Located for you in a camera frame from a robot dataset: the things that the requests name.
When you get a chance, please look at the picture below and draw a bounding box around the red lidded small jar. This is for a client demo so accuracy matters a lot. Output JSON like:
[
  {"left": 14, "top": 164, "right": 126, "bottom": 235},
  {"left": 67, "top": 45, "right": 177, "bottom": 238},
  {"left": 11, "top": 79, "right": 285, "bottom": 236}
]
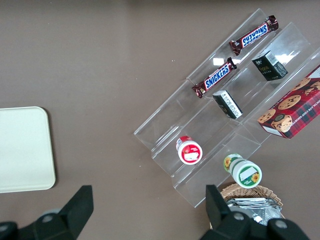
[{"left": 174, "top": 135, "right": 203, "bottom": 165}]

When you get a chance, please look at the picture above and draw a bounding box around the light wicker basket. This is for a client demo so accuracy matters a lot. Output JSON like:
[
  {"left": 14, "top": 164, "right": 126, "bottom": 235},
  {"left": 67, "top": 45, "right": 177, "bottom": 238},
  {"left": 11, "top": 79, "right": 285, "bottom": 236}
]
[{"left": 209, "top": 183, "right": 286, "bottom": 230}]

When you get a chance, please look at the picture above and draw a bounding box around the beige rectangular tray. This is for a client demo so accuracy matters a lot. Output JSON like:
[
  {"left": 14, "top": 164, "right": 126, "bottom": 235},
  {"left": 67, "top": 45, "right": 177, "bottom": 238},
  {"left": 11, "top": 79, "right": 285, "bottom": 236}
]
[{"left": 0, "top": 106, "right": 56, "bottom": 194}]

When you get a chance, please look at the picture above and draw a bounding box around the Snickers chocolate bar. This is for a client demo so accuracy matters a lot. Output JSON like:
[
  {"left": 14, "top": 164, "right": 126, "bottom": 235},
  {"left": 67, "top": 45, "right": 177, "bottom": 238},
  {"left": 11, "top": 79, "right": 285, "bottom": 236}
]
[
  {"left": 229, "top": 14, "right": 280, "bottom": 56},
  {"left": 191, "top": 56, "right": 238, "bottom": 100}
]

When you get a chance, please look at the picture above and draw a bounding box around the red tartan cookie box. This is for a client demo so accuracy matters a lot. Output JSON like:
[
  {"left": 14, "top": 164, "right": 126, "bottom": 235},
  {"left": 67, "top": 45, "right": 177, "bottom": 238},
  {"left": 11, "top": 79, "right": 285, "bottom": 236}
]
[{"left": 256, "top": 64, "right": 320, "bottom": 140}]

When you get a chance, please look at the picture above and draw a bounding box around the crumpled foil pack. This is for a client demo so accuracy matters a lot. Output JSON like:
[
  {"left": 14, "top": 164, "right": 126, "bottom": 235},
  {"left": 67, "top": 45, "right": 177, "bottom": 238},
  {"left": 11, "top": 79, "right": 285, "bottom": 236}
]
[
  {"left": 226, "top": 196, "right": 272, "bottom": 208},
  {"left": 226, "top": 206, "right": 285, "bottom": 227}
]

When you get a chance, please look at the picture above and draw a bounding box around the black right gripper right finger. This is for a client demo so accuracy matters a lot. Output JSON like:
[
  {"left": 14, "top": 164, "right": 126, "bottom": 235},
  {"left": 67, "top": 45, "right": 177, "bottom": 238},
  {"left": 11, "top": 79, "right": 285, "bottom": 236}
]
[{"left": 198, "top": 184, "right": 252, "bottom": 240}]

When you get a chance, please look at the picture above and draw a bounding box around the small black carton box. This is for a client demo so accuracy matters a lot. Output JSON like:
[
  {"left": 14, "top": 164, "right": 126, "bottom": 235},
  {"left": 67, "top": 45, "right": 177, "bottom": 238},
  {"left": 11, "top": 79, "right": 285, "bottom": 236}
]
[
  {"left": 211, "top": 89, "right": 244, "bottom": 120},
  {"left": 250, "top": 50, "right": 289, "bottom": 82}
]

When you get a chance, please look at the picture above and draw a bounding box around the green sunflower lidded jar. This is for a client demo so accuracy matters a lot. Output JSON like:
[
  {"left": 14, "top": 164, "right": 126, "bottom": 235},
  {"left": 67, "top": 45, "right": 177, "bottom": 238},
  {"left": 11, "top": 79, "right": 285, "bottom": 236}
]
[{"left": 222, "top": 153, "right": 263, "bottom": 189}]

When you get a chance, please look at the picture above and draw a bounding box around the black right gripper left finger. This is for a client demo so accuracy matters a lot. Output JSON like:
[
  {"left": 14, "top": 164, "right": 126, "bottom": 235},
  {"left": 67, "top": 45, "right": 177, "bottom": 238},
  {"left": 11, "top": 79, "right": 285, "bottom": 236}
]
[{"left": 17, "top": 185, "right": 94, "bottom": 240}]

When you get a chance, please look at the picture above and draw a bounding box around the clear acrylic stepped display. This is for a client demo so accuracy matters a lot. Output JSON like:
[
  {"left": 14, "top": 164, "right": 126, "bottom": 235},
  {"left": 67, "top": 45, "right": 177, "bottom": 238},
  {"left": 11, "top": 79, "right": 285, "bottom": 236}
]
[{"left": 133, "top": 8, "right": 320, "bottom": 209}]

